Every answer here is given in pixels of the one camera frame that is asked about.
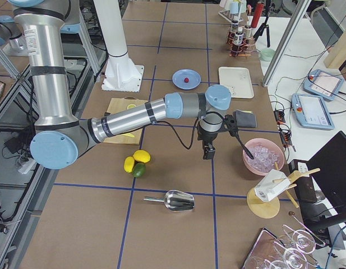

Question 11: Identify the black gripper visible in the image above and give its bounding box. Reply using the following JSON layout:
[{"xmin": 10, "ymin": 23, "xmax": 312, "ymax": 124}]
[{"xmin": 197, "ymin": 113, "xmax": 238, "ymax": 160}]

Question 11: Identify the blue round plate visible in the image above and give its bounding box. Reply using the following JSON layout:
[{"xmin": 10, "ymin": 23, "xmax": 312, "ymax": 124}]
[{"xmin": 172, "ymin": 69, "xmax": 201, "ymax": 90}]

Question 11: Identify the grey folded cloth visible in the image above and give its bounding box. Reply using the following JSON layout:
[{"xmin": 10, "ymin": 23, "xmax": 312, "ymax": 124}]
[{"xmin": 233, "ymin": 110, "xmax": 257, "ymax": 128}]

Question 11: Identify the pink bowl of ice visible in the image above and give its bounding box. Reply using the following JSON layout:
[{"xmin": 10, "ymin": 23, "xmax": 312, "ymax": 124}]
[{"xmin": 242, "ymin": 138, "xmax": 285, "ymax": 175}]

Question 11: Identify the steel ice scoop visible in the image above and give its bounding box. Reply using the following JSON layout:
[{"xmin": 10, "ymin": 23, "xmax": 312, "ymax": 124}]
[{"xmin": 144, "ymin": 190, "xmax": 195, "ymax": 212}]

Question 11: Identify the large yellow lemon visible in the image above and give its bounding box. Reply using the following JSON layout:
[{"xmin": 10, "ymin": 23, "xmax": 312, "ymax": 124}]
[{"xmin": 133, "ymin": 150, "xmax": 151, "ymax": 163}]

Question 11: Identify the green lime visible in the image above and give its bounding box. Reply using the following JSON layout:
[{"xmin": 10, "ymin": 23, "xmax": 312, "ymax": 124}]
[{"xmin": 132, "ymin": 163, "xmax": 146, "ymax": 178}]

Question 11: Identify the white paper carton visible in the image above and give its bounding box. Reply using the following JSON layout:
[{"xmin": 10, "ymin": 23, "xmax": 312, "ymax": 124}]
[{"xmin": 254, "ymin": 169, "xmax": 290, "ymax": 202}]

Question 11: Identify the cream bear print tray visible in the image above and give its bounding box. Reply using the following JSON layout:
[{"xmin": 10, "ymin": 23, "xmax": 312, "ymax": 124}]
[{"xmin": 218, "ymin": 67, "xmax": 254, "ymax": 99}]

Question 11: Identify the small yellow lemon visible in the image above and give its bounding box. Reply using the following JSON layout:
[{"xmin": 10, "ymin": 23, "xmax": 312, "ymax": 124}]
[{"xmin": 123, "ymin": 156, "xmax": 136, "ymax": 173}]

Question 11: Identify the yellow plastic knife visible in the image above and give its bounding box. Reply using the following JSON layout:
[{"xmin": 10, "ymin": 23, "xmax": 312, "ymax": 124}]
[{"xmin": 122, "ymin": 133, "xmax": 135, "ymax": 138}]

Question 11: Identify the wooden cup stand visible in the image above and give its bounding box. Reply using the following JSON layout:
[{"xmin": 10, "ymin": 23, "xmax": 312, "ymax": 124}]
[{"xmin": 247, "ymin": 168, "xmax": 320, "ymax": 219}]

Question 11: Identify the wooden cutting board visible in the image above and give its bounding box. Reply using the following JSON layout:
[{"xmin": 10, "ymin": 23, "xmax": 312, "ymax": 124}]
[{"xmin": 104, "ymin": 98, "xmax": 146, "ymax": 145}]

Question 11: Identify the blue teach pendant near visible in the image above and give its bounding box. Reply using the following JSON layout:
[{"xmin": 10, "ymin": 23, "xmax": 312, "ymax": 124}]
[{"xmin": 291, "ymin": 94, "xmax": 335, "ymax": 130}]

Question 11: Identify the blue teach pendant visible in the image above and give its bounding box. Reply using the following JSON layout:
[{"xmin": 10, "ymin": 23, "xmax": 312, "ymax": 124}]
[
  {"xmin": 303, "ymin": 69, "xmax": 344, "ymax": 101},
  {"xmin": 291, "ymin": 94, "xmax": 335, "ymax": 130}
]

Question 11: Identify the mint green bowl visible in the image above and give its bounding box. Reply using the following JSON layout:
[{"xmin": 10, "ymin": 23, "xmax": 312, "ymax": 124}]
[{"xmin": 259, "ymin": 48, "xmax": 275, "ymax": 62}]

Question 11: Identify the dark drink bottle front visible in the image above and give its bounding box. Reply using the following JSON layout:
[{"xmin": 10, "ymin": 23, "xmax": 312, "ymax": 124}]
[{"xmin": 233, "ymin": 26, "xmax": 243, "ymax": 55}]

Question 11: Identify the dark drink bottle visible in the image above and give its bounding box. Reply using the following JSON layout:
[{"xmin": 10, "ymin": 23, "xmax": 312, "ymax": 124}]
[
  {"xmin": 233, "ymin": 26, "xmax": 243, "ymax": 55},
  {"xmin": 230, "ymin": 16, "xmax": 239, "ymax": 33},
  {"xmin": 243, "ymin": 24, "xmax": 252, "ymax": 39}
]

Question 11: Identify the black monitor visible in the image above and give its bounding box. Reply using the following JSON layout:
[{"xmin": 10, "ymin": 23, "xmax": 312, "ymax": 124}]
[{"xmin": 306, "ymin": 131, "xmax": 346, "ymax": 231}]

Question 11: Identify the dark drink bottle middle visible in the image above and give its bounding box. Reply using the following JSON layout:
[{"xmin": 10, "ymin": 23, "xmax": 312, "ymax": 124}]
[{"xmin": 243, "ymin": 24, "xmax": 252, "ymax": 39}]

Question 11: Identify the clear glass rack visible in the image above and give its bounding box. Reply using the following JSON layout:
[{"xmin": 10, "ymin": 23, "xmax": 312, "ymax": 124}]
[{"xmin": 242, "ymin": 225, "xmax": 326, "ymax": 268}]

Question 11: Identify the blue teach pendant far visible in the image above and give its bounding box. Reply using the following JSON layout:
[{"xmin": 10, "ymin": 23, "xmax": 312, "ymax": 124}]
[{"xmin": 303, "ymin": 69, "xmax": 344, "ymax": 101}]

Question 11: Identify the dark drink bottle back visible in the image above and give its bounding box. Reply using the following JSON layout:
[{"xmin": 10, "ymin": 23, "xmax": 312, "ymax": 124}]
[{"xmin": 230, "ymin": 16, "xmax": 239, "ymax": 33}]

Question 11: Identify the red cylinder bottle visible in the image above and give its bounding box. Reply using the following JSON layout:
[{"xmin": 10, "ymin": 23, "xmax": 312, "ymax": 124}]
[{"xmin": 251, "ymin": 1, "xmax": 264, "ymax": 28}]

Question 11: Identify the copper wire bottle rack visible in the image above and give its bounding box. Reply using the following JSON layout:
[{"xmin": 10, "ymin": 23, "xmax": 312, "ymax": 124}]
[{"xmin": 227, "ymin": 26, "xmax": 257, "ymax": 57}]

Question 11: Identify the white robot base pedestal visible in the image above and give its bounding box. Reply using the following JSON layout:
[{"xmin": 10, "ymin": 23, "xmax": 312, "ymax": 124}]
[{"xmin": 94, "ymin": 0, "xmax": 144, "ymax": 92}]

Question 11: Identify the black camera tripod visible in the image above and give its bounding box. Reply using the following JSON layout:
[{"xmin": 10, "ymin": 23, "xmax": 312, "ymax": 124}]
[{"xmin": 253, "ymin": 0, "xmax": 272, "ymax": 48}]

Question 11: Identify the white wire cup rack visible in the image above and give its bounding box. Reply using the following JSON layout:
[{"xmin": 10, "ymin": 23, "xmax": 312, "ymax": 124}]
[{"xmin": 218, "ymin": 0, "xmax": 247, "ymax": 22}]

